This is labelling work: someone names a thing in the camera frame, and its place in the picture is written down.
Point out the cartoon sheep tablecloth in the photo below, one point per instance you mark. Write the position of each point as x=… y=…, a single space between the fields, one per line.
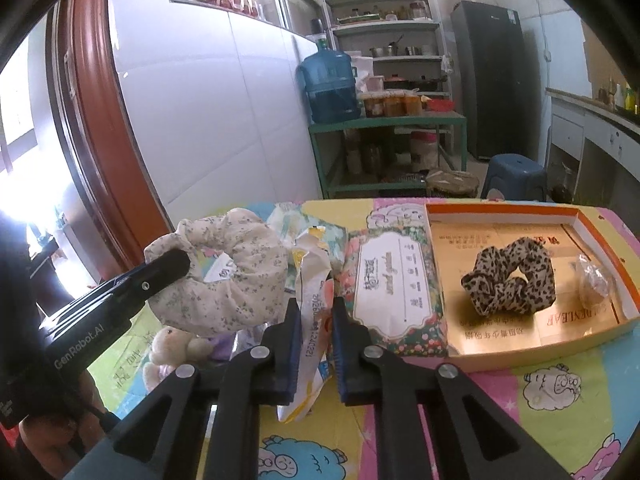
x=550 y=410

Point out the white bottle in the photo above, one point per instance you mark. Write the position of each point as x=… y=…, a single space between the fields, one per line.
x=620 y=96

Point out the person's left hand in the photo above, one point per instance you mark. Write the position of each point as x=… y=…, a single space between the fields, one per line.
x=45 y=442

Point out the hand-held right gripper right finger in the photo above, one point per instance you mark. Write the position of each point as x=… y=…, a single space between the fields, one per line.
x=340 y=355

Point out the floral tissue pack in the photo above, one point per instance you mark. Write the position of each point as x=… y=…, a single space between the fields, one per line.
x=390 y=285

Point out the small plush bear purple dress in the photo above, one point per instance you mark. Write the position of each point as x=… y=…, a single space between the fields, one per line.
x=167 y=347

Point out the black wok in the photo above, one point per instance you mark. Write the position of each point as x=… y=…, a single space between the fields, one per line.
x=430 y=80

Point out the cream floral scrunchie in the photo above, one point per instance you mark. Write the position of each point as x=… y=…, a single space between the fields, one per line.
x=250 y=260

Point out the red plastic bowl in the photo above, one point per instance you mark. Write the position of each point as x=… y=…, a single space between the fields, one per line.
x=441 y=105

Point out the pink plastic container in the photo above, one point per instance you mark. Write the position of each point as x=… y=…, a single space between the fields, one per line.
x=373 y=83

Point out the white yellow plastic packet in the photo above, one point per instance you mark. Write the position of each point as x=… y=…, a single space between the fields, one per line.
x=312 y=270

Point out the green tray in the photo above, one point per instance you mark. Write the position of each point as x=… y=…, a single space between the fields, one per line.
x=357 y=19

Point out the yellow bottle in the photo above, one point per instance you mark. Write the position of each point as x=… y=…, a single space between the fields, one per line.
x=631 y=100

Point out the white plastic bucket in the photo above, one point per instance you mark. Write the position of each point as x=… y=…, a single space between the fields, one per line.
x=362 y=66

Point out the dark sauce bottle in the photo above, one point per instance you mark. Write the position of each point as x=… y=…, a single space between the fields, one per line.
x=611 y=92

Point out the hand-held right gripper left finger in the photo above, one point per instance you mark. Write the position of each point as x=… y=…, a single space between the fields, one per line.
x=292 y=355

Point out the brown item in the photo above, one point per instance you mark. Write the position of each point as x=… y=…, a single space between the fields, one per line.
x=592 y=280

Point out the orange food container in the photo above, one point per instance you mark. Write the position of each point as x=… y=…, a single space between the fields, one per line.
x=372 y=106
x=413 y=104
x=394 y=105

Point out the white jar with red lid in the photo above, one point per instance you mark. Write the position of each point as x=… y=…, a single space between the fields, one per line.
x=425 y=152

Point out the cardboard wall covering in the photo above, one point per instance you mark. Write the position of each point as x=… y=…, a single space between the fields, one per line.
x=600 y=60

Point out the blue plastic stool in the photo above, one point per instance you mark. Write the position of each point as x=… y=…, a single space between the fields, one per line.
x=515 y=170

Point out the dark glass jug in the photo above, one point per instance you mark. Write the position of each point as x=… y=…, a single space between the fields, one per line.
x=562 y=186

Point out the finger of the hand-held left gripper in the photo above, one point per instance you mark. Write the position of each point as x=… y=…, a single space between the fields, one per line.
x=162 y=269

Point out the white kitchen counter cabinet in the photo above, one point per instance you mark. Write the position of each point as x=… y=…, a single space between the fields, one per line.
x=567 y=130

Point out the red wooden door frame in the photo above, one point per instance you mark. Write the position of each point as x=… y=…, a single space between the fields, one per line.
x=90 y=110

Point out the green metal rack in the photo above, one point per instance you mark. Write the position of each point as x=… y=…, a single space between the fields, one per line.
x=400 y=121

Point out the grey shelf rack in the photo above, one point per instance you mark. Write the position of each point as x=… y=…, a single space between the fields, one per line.
x=380 y=26

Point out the leopard print scrunchie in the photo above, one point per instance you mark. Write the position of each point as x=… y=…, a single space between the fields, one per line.
x=492 y=270

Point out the steel pot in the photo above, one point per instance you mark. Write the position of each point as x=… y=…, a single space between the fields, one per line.
x=379 y=52

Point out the round wooden chopping block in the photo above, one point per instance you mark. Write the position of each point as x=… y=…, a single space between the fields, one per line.
x=452 y=180

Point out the dark grey refrigerator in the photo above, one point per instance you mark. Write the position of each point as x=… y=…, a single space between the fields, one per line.
x=495 y=85

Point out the orange cardboard box tray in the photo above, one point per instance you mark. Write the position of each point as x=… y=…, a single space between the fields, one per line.
x=500 y=345

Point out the blue water jug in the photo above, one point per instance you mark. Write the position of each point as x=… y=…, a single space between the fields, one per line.
x=327 y=80

